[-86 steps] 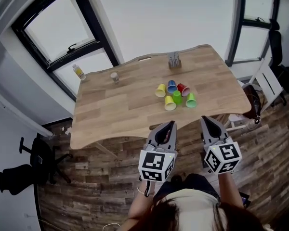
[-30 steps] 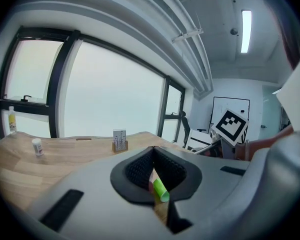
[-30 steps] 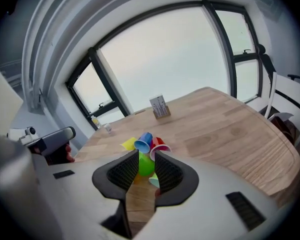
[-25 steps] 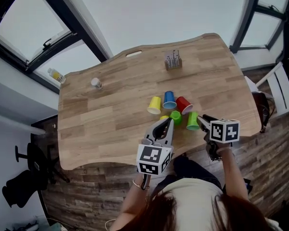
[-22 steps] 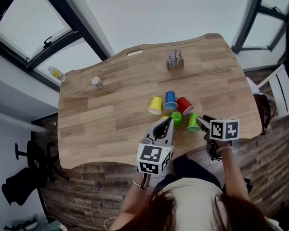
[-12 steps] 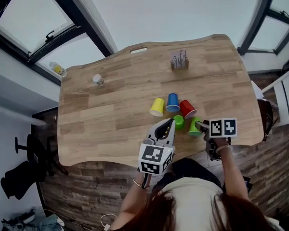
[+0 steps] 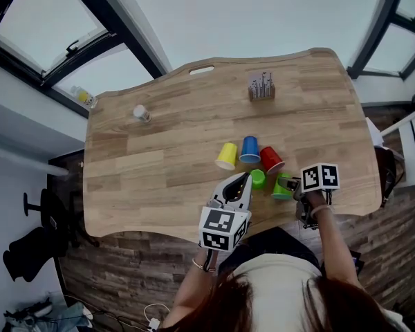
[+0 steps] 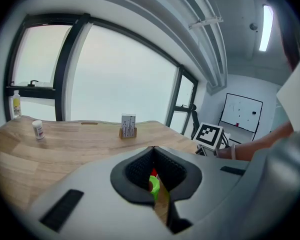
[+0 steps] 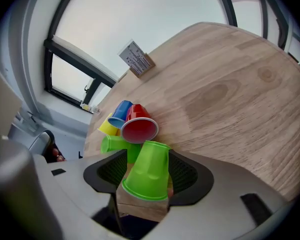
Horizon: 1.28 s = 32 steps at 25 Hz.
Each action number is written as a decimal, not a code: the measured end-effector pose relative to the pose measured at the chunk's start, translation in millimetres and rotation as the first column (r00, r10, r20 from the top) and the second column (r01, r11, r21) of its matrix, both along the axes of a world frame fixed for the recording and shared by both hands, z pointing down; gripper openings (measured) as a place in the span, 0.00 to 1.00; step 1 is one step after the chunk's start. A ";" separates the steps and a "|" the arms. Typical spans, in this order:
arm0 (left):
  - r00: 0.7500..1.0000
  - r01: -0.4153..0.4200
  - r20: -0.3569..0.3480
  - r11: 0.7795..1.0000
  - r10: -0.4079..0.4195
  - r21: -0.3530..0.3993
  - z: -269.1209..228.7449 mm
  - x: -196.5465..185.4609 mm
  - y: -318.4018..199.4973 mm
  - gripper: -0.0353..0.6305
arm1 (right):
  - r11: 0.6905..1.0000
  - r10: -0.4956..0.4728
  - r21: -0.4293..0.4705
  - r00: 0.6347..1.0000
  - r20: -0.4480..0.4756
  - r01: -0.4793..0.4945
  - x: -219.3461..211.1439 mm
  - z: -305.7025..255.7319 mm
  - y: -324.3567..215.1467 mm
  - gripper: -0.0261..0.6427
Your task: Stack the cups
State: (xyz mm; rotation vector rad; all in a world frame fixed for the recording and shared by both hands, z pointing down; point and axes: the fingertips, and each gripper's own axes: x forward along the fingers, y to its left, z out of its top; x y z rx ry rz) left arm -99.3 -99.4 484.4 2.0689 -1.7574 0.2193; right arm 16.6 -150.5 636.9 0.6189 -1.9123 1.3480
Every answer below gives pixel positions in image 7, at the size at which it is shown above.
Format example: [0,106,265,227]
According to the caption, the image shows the white wall pipe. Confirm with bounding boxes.
[0,143,70,178]

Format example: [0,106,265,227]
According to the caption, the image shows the clear bottle yellow label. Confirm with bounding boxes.
[71,85,98,109]

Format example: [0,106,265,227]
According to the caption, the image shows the brown bag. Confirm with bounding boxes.
[373,145,405,209]

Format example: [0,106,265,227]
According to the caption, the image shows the grey pen holder block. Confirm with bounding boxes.
[248,71,274,95]

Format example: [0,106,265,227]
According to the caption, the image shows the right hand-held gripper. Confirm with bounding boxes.
[279,163,342,230]

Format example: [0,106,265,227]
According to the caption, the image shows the thin gold bangle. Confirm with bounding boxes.
[192,257,216,273]

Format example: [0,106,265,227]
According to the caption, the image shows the black office chair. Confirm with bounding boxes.
[2,187,101,283]

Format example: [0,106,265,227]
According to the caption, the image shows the person's left forearm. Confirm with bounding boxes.
[162,250,217,330]

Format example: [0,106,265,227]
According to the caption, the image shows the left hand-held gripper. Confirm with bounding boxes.
[199,171,253,252]

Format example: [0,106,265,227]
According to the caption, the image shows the person's black trousers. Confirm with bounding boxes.
[218,226,321,276]

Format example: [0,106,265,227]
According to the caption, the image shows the wooden card holder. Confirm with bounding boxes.
[248,84,276,102]

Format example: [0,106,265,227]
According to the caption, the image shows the red paper cup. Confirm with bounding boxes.
[259,146,286,175]

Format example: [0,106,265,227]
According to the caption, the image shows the black-framed window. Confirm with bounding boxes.
[0,0,169,119]
[347,0,415,81]

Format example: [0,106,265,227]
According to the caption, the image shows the pale wrist band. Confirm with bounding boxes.
[310,204,334,221]

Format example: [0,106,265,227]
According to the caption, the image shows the white chair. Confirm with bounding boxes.
[380,107,415,190]

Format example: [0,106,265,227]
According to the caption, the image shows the green paper cup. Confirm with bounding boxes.
[249,168,267,191]
[271,172,294,201]

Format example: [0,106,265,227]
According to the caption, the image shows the person's right forearm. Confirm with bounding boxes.
[306,190,364,290]

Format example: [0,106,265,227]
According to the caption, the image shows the black device blue screen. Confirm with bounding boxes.
[351,250,365,275]

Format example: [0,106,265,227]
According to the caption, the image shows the small white jar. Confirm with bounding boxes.
[132,104,152,123]

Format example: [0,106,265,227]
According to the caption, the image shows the white charger cable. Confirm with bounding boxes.
[144,303,172,331]

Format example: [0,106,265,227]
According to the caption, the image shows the blue paper cup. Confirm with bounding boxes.
[239,136,262,165]

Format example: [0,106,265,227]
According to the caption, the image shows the person's white shirt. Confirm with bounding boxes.
[233,253,322,332]

